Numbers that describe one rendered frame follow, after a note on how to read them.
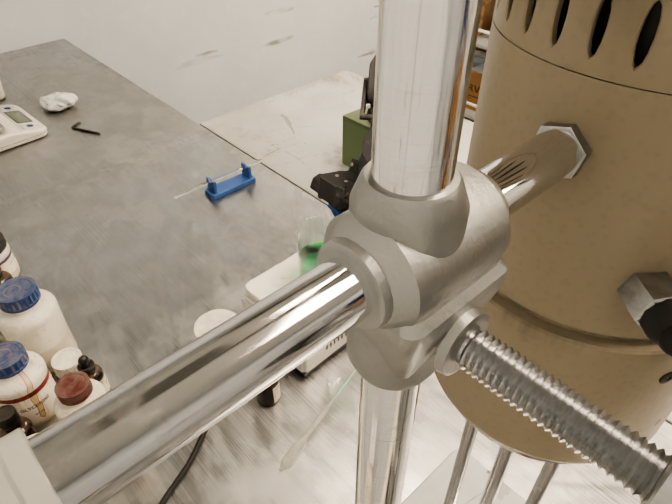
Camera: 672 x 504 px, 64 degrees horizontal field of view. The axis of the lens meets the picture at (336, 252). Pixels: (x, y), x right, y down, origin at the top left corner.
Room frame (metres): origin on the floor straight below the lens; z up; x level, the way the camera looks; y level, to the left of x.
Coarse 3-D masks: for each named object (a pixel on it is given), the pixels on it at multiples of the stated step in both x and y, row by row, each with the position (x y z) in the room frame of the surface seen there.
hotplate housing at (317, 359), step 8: (248, 296) 0.52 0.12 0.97; (248, 304) 0.51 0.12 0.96; (344, 336) 0.49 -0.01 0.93; (328, 344) 0.47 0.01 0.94; (336, 344) 0.48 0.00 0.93; (344, 344) 0.49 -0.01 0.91; (320, 352) 0.46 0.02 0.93; (328, 352) 0.47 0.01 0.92; (312, 360) 0.45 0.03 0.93; (320, 360) 0.46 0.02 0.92; (296, 368) 0.45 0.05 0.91; (304, 368) 0.44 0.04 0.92; (312, 368) 0.45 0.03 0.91
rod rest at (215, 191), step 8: (248, 168) 0.91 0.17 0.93; (240, 176) 0.92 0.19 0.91; (248, 176) 0.92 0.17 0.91; (208, 184) 0.87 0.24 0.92; (216, 184) 0.89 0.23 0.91; (224, 184) 0.89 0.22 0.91; (232, 184) 0.89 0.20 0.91; (240, 184) 0.89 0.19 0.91; (248, 184) 0.91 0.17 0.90; (208, 192) 0.87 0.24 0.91; (216, 192) 0.86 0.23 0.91; (224, 192) 0.87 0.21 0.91
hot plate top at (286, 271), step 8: (296, 256) 0.59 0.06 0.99; (280, 264) 0.57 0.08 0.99; (288, 264) 0.57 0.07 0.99; (296, 264) 0.57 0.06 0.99; (264, 272) 0.55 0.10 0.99; (272, 272) 0.55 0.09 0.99; (280, 272) 0.55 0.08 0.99; (288, 272) 0.55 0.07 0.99; (296, 272) 0.55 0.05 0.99; (256, 280) 0.54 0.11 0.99; (264, 280) 0.54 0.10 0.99; (272, 280) 0.54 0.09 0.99; (280, 280) 0.54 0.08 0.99; (288, 280) 0.54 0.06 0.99; (248, 288) 0.52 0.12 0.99; (256, 288) 0.52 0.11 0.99; (264, 288) 0.52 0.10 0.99; (272, 288) 0.52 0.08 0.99; (256, 296) 0.51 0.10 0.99; (264, 296) 0.51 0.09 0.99
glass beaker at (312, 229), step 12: (324, 216) 0.57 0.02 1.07; (300, 228) 0.56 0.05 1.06; (312, 228) 0.57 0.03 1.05; (324, 228) 0.57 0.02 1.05; (300, 240) 0.52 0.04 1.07; (312, 240) 0.57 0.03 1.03; (300, 252) 0.53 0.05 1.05; (312, 252) 0.52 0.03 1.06; (300, 264) 0.53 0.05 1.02; (312, 264) 0.52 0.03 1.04
